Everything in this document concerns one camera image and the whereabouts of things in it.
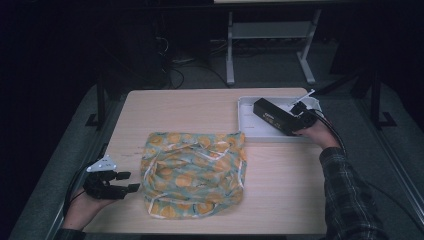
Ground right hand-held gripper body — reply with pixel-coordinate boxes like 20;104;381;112
288;88;318;130

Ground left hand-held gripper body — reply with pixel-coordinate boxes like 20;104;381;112
82;154;130;201

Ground black rectangular box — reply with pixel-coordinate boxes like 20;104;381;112
252;97;307;137

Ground white plastic tray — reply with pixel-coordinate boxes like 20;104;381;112
236;95;324;145

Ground yellow patterned cloth bag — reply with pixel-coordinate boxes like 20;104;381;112
139;130;249;221

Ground person's right hand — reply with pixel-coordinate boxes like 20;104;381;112
292;118;342;150

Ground person's left hand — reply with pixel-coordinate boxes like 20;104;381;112
61;188;108;232

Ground black metal stand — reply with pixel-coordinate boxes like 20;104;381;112
369;69;398;130
84;75;108;132

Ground left hand-held gripper cable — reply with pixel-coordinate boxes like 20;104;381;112
62;142;109;218

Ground hand-held gripper cable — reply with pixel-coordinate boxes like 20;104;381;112
62;142;109;218
312;109;348;158

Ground right hand-held gripper cable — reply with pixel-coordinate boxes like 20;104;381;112
312;109;348;158

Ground metal floor rail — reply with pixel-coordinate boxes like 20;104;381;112
355;99;424;219
44;143;108;240

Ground white metal table frame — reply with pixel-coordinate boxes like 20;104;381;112
225;8;323;86

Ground black floor cables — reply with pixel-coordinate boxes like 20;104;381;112
155;35;232;90

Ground black floor cable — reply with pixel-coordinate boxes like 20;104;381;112
364;180;424;232

